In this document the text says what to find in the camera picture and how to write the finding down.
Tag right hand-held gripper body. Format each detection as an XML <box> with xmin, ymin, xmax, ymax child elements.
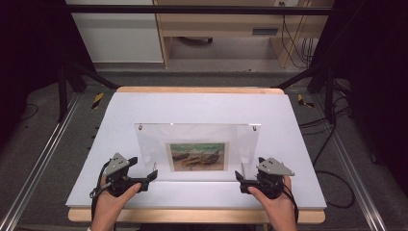
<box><xmin>256</xmin><ymin>157</ymin><xmax>295</xmax><ymax>199</ymax></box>

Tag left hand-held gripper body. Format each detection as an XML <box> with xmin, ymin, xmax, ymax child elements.
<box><xmin>90</xmin><ymin>152</ymin><xmax>140</xmax><ymax>198</ymax></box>

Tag clear acrylic photo frame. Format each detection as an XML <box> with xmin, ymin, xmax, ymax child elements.
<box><xmin>134</xmin><ymin>122</ymin><xmax>262</xmax><ymax>183</ymax></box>

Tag landscape picture print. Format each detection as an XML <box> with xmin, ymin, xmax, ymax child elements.
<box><xmin>165</xmin><ymin>141</ymin><xmax>230</xmax><ymax>172</ymax></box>

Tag person's right hand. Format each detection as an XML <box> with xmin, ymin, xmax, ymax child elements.
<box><xmin>247</xmin><ymin>175</ymin><xmax>298</xmax><ymax>231</ymax></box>

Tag person's left hand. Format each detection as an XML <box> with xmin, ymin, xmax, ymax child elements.
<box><xmin>90</xmin><ymin>175</ymin><xmax>142</xmax><ymax>231</ymax></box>

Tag wooden table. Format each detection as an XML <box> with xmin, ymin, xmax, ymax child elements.
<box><xmin>67</xmin><ymin>86</ymin><xmax>326</xmax><ymax>224</ymax></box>

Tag white table mat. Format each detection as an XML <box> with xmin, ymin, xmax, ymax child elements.
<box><xmin>65</xmin><ymin>91</ymin><xmax>327</xmax><ymax>210</ymax></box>

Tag yellow clamp left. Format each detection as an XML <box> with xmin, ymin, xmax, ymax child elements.
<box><xmin>91</xmin><ymin>92</ymin><xmax>105</xmax><ymax>110</ymax></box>

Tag yellow clamp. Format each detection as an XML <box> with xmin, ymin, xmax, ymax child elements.
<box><xmin>296</xmin><ymin>93</ymin><xmax>316</xmax><ymax>109</ymax></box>
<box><xmin>91</xmin><ymin>92</ymin><xmax>105</xmax><ymax>110</ymax></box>

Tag yellow clamp right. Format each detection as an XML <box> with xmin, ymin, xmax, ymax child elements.
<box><xmin>296</xmin><ymin>93</ymin><xmax>316</xmax><ymax>109</ymax></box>

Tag black metal stand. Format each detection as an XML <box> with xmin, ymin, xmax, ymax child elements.
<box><xmin>272</xmin><ymin>64</ymin><xmax>338</xmax><ymax>125</ymax></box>
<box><xmin>57</xmin><ymin>61</ymin><xmax>120</xmax><ymax>123</ymax></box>

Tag white cabinet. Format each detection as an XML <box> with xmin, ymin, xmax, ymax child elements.
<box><xmin>64</xmin><ymin>0</ymin><xmax>165</xmax><ymax>64</ymax></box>

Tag grey desk label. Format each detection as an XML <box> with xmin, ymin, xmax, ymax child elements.
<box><xmin>251</xmin><ymin>28</ymin><xmax>279</xmax><ymax>37</ymax></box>

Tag wooden desk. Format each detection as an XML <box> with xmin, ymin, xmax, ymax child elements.
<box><xmin>153</xmin><ymin>0</ymin><xmax>335</xmax><ymax>69</ymax></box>

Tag right hand-held gripper black cable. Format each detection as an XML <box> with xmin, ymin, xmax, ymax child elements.
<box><xmin>282</xmin><ymin>184</ymin><xmax>300</xmax><ymax>224</ymax></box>

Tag hand-held gripper black cable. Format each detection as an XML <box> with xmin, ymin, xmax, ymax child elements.
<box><xmin>282</xmin><ymin>184</ymin><xmax>300</xmax><ymax>224</ymax></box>
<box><xmin>89</xmin><ymin>161</ymin><xmax>111</xmax><ymax>223</ymax></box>

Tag left hand-held gripper black cable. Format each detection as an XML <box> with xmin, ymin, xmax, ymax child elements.
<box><xmin>89</xmin><ymin>161</ymin><xmax>111</xmax><ymax>223</ymax></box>

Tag aluminium floor rail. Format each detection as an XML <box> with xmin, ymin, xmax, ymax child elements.
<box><xmin>0</xmin><ymin>92</ymin><xmax>82</xmax><ymax>231</ymax></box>
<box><xmin>312</xmin><ymin>95</ymin><xmax>388</xmax><ymax>231</ymax></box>

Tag black floor cable loop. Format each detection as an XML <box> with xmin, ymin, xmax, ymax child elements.
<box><xmin>297</xmin><ymin>105</ymin><xmax>356</xmax><ymax>210</ymax></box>

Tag thin black floor cable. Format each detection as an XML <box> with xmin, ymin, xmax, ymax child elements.
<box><xmin>20</xmin><ymin>103</ymin><xmax>39</xmax><ymax>122</ymax></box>

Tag hanging black desk cables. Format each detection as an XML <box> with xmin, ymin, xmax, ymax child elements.
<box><xmin>278</xmin><ymin>1</ymin><xmax>319</xmax><ymax>69</ymax></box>

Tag black horizontal frame bar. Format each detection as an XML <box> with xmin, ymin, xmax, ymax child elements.
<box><xmin>64</xmin><ymin>4</ymin><xmax>335</xmax><ymax>16</ymax></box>

